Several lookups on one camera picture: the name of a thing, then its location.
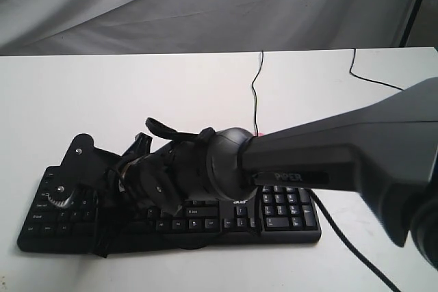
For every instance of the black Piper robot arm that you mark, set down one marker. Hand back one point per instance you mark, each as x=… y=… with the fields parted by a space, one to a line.
x=385 y=152

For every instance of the black tripod stand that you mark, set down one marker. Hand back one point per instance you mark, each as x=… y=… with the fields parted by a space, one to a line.
x=410 y=22

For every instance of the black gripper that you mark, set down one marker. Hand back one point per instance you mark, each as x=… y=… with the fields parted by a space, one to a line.
x=140 y=178

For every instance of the grey backdrop cloth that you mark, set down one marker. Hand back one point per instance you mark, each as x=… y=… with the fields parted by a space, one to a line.
x=91 y=27

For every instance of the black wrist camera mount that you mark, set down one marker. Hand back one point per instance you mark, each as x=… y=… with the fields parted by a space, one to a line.
x=83 y=166

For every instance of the black acer keyboard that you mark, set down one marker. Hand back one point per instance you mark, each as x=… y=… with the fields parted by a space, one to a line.
x=282 y=215

